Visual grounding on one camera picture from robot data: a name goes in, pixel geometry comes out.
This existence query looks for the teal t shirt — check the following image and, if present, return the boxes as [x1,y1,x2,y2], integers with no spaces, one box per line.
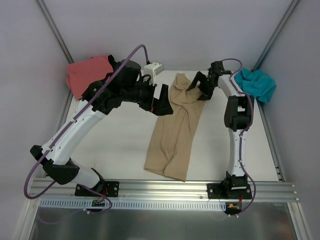
[234,68,277,104]

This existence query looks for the beige t shirt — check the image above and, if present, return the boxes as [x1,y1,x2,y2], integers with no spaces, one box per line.
[144,73,205,182]

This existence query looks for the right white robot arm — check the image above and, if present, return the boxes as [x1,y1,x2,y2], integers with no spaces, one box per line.
[187,60,256,200]

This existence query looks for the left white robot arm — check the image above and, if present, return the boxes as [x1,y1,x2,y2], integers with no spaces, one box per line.
[30,60,174,196]

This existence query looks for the folded black t shirt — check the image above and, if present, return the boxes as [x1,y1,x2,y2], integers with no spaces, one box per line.
[107,54,122,72]

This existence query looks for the folded pink t shirt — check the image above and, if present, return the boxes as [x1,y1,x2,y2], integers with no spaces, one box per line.
[66,55,114,100]

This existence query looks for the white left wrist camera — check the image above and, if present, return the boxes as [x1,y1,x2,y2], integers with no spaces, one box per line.
[143,62,165,84]

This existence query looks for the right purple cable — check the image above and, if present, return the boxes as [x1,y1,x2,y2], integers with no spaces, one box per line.
[221,58,257,218]

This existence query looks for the purple cable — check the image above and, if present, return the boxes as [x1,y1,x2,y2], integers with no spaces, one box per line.
[24,44,151,215]
[221,58,257,218]

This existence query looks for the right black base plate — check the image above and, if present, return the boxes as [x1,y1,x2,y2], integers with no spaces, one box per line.
[206,182,253,200]

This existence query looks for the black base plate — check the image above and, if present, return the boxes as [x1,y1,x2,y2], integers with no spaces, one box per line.
[74,180,120,198]
[206,182,253,200]

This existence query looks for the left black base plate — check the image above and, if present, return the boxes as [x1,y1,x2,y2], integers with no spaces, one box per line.
[74,180,120,198]

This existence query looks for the right corner aluminium post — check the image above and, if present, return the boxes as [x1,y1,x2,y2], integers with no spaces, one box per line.
[252,0,300,71]

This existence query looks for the corner aluminium post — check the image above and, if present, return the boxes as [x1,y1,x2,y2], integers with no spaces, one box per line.
[252,0,300,71]
[35,0,74,64]

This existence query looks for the left corner aluminium post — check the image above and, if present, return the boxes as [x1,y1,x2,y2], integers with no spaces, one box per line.
[35,0,74,64]

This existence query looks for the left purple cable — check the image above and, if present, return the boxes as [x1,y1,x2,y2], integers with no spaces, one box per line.
[24,44,151,215]

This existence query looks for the aluminium mounting rail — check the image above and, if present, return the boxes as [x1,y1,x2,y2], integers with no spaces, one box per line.
[28,177,300,201]

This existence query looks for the white slotted cable duct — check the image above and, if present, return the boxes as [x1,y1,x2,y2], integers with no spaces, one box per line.
[39,198,226,212]

